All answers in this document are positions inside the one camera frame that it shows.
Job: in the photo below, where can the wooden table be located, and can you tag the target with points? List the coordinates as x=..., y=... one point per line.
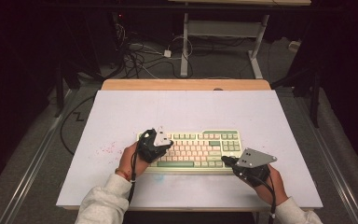
x=183, y=84

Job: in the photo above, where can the green and cream mechanical keyboard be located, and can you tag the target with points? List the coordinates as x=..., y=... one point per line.
x=199, y=149

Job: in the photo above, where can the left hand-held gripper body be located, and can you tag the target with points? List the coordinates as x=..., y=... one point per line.
x=147, y=146

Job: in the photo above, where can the white metal desk frame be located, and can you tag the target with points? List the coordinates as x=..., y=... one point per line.
x=185, y=46

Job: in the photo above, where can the white board table cover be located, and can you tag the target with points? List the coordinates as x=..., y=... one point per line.
x=183, y=109

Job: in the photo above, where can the white power adapter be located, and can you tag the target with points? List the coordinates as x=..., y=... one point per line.
x=167, y=53

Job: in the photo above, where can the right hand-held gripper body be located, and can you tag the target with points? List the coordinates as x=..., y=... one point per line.
x=254, y=158

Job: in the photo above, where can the white power strip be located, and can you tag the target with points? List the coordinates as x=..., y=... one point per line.
x=294, y=45

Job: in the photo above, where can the metal floor rail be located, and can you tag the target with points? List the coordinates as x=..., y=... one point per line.
x=332, y=161
x=34, y=161

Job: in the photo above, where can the person's right hand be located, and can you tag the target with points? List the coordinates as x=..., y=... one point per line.
x=273, y=186

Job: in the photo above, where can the person's left hand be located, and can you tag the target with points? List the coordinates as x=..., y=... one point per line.
x=129, y=163

